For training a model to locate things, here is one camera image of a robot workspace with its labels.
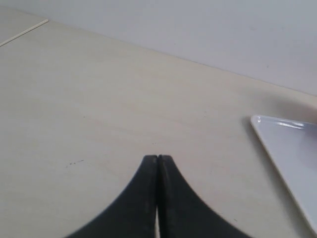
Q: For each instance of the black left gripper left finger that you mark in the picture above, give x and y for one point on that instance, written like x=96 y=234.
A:
x=133 y=213

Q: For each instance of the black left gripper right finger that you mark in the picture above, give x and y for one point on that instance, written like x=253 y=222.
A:
x=181 y=212

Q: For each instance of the white rectangular plastic tray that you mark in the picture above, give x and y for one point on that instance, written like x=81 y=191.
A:
x=292 y=148

